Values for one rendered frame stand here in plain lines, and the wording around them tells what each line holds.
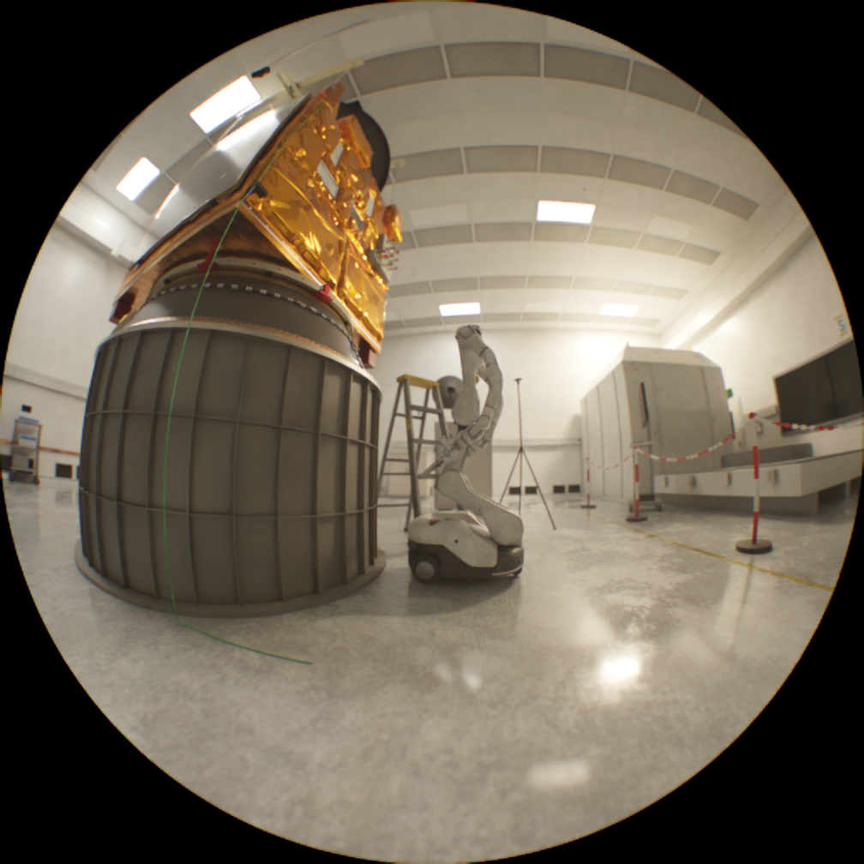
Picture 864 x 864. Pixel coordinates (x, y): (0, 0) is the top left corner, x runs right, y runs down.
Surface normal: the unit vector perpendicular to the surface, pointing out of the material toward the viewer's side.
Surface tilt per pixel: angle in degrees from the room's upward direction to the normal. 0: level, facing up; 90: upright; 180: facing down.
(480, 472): 90
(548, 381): 90
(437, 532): 90
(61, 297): 90
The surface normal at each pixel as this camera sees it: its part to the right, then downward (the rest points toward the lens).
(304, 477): 0.83, -0.08
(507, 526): -0.23, -0.15
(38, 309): 0.98, -0.02
